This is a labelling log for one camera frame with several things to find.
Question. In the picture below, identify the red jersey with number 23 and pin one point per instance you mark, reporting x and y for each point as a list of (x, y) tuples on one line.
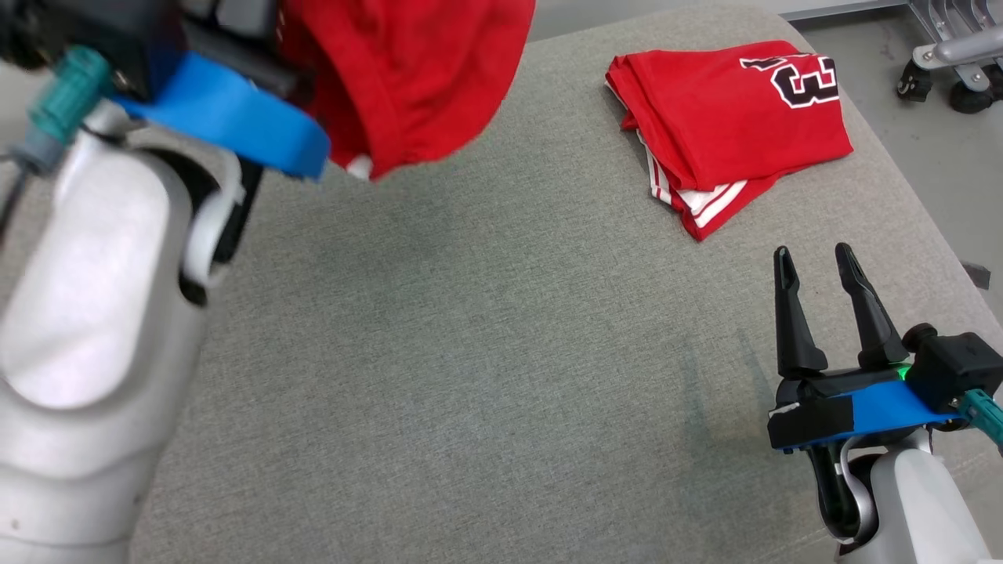
[(729, 117)]

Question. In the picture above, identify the grey metal wheeled frame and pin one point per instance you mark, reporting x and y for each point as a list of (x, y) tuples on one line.
[(964, 51)]

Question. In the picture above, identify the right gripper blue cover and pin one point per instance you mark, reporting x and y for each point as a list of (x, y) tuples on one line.
[(831, 407)]

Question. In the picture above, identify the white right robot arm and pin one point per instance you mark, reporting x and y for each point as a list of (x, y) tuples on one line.
[(917, 509)]

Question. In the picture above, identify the small dark floor plate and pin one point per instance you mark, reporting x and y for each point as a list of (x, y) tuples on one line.
[(976, 276)]

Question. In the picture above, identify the red shorts with white stripe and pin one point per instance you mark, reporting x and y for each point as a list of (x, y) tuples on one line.
[(415, 78)]

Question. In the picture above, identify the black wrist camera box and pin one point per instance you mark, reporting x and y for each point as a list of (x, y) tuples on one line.
[(117, 31), (952, 364)]

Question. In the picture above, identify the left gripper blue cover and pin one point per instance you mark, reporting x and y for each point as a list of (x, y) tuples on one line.
[(235, 110)]

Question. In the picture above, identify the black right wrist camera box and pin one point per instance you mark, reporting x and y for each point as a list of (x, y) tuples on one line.
[(952, 364)]

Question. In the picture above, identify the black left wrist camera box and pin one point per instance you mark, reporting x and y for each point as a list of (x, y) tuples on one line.
[(117, 31)]

